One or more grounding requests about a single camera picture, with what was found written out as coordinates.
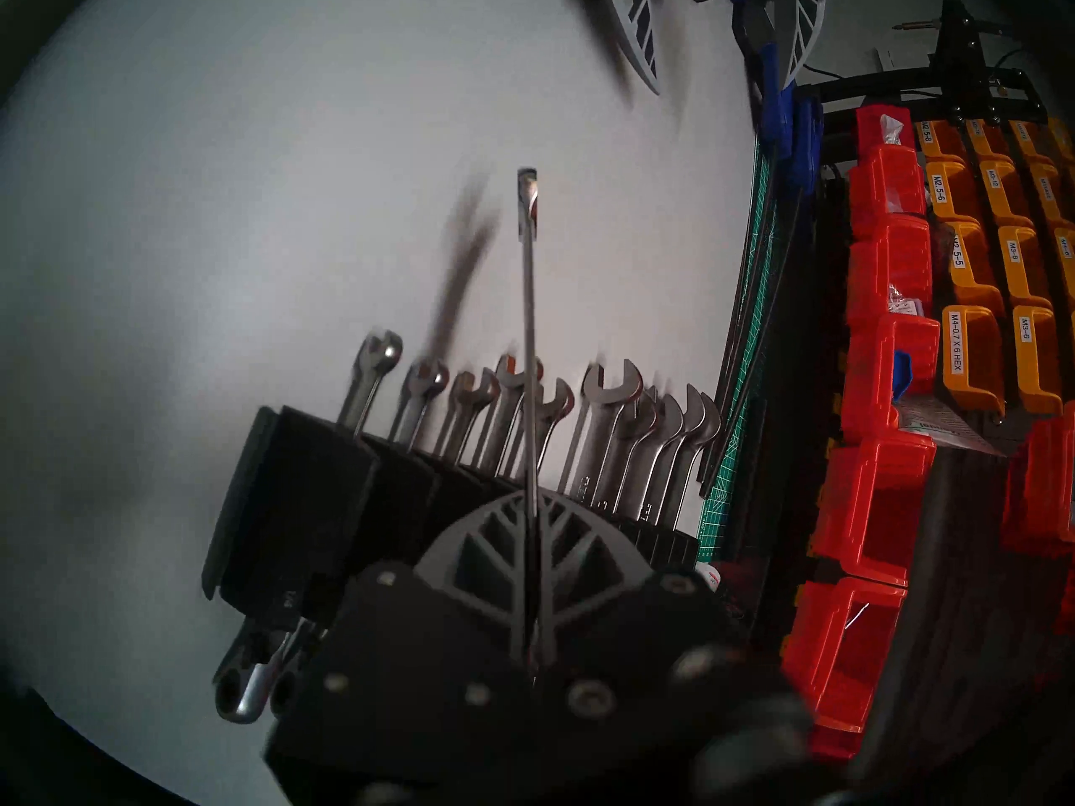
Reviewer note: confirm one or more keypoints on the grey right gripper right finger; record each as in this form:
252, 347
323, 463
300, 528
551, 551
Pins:
638, 645

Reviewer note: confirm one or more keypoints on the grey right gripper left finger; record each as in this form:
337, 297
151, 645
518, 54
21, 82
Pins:
437, 645

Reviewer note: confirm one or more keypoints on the chrome ratchet combination wrench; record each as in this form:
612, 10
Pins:
528, 309

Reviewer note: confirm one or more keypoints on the black stepped wrench case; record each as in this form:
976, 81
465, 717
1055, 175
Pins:
311, 494

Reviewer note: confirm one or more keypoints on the green cutting mat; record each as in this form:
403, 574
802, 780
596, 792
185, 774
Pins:
731, 494

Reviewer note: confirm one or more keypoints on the white plastic parts bag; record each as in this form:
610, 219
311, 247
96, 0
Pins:
890, 128

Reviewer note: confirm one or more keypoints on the orange bin labelled M2.5-8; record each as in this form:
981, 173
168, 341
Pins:
936, 137

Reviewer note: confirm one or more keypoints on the orange bin labelled M2.5-6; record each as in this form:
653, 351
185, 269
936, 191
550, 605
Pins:
949, 191

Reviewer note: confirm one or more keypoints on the small orange parts bin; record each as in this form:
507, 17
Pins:
1050, 191
983, 137
1029, 137

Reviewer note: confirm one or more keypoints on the orange bin labelled M3-12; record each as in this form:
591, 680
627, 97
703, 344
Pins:
1004, 187

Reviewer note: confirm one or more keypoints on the clear labelled parts bag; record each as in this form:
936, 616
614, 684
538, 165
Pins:
903, 300

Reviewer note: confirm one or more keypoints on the orange bin labelled M2.5-5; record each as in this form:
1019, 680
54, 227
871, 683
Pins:
970, 263

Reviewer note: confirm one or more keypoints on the white user manual sheet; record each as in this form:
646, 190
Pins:
932, 422

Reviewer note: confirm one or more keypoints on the small blue plastic part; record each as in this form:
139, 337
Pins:
901, 374

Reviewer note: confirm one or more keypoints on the orange bin labelled M3-8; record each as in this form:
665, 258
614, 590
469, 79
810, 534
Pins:
1025, 263

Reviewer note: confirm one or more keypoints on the orange bin labelled M4-6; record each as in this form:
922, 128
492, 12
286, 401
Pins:
1065, 259

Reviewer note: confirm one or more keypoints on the orange bin labelled M4 HEX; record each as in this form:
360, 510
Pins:
974, 355

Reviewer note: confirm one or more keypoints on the orange bin labelled M3-6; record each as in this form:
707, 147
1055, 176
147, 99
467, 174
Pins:
1037, 351

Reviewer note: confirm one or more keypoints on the black metal frame stand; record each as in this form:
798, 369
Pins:
957, 65

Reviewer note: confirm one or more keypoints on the grey metal pegboard wall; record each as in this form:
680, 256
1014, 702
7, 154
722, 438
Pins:
966, 561

